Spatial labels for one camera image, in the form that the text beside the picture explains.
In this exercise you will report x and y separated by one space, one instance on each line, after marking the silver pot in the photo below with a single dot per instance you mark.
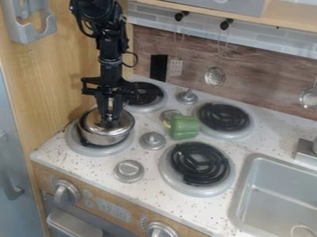
103 137

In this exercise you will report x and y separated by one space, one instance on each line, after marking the green toy pepper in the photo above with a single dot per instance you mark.
184 127

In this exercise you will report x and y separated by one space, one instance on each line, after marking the silver strainer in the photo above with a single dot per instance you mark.
215 77

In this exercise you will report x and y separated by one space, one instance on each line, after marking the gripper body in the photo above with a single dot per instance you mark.
110 83

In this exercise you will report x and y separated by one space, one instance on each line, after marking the toy stove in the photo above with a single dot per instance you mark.
198 165

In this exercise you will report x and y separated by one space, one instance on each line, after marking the silver lid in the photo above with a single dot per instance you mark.
124 121

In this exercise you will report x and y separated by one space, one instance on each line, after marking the toy sink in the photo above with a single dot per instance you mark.
274 197

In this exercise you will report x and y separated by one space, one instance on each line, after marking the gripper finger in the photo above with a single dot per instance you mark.
101 106
117 106

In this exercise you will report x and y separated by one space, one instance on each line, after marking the black and white wall socket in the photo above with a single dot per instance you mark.
160 68

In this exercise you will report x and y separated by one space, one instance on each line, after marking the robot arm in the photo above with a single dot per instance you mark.
101 18

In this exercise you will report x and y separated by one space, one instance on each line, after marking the black hook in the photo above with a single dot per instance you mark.
180 15
225 23

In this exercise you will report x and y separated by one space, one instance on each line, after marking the silver ladle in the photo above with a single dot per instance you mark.
308 98

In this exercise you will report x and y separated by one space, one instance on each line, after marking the grey wall holder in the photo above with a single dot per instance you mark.
25 29

